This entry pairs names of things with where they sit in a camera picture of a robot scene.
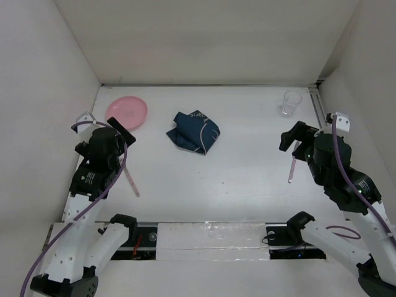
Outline pink plastic plate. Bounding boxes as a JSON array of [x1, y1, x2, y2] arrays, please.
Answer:
[[105, 96, 148, 130]]

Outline pink plastic utensil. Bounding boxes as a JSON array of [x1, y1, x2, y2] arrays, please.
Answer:
[[288, 141, 300, 184], [124, 166, 140, 197]]

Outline navy blue cloth placemat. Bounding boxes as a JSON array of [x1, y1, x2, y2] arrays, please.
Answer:
[[166, 110, 221, 155]]

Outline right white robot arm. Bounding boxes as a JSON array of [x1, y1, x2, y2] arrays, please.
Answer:
[[279, 117, 395, 296]]

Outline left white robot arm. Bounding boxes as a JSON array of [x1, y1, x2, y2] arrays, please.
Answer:
[[22, 112, 138, 296]]

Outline aluminium corner rail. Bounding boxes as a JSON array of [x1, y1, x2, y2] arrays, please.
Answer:
[[308, 83, 328, 129]]

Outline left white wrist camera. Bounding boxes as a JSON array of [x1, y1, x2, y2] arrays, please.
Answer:
[[75, 111, 96, 131]]

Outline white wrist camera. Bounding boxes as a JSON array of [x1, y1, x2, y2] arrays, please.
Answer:
[[326, 112, 351, 132], [75, 111, 96, 131]]

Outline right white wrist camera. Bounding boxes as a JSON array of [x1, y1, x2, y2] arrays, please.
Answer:
[[326, 112, 351, 132]]

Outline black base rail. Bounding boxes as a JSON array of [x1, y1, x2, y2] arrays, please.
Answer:
[[112, 222, 326, 262]]

